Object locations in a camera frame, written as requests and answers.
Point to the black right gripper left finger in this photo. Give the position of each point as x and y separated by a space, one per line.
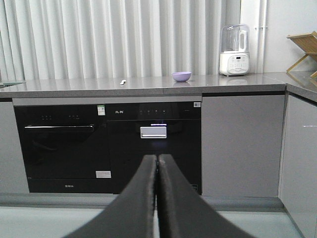
131 214

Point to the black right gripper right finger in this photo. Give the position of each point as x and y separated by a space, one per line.
182 213

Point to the purple plastic bowl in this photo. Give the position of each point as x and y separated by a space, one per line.
181 76

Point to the black built-in dishwasher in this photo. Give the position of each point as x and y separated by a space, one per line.
138 129

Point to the black built-in oven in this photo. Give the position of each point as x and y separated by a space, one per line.
65 148

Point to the grey corner cabinet door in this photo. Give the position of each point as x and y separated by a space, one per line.
298 187

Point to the white blender with clear jar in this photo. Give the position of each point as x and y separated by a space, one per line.
234 58

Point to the white pleated curtain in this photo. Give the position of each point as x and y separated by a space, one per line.
79 39

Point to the white wall pipe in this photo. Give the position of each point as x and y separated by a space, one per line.
260 28

